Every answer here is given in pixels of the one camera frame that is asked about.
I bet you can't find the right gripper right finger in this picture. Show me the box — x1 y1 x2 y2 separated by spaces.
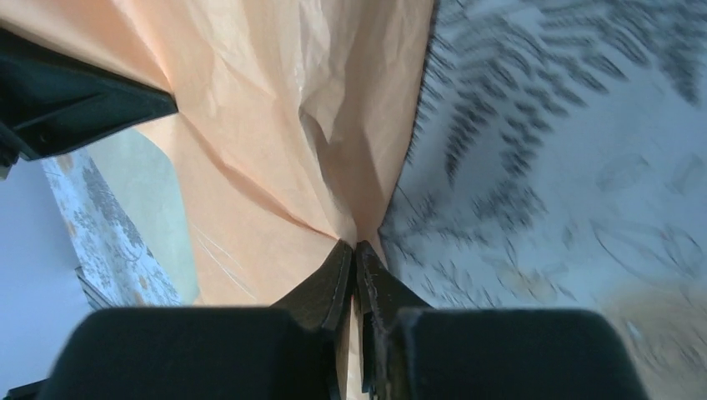
353 242 648 399

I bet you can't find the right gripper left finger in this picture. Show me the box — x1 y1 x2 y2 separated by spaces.
39 242 353 399

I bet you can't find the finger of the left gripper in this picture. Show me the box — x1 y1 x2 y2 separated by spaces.
1 29 178 166

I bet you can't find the beige kraft wrapping paper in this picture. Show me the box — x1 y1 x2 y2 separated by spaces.
0 0 438 400

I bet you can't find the floral patterned table mat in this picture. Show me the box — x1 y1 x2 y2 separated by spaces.
41 0 707 400

